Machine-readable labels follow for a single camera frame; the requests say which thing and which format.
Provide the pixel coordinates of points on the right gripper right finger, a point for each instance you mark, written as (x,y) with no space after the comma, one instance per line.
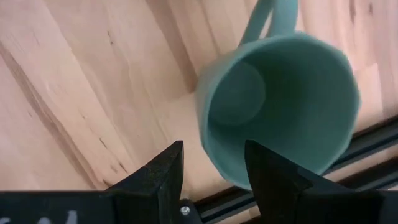
(286,199)

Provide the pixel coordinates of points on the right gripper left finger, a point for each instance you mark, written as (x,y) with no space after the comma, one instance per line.
(155,193)

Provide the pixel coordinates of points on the green mug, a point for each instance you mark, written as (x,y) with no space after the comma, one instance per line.
(295,93)

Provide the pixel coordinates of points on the black aluminium table frame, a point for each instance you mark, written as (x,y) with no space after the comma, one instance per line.
(373,140)

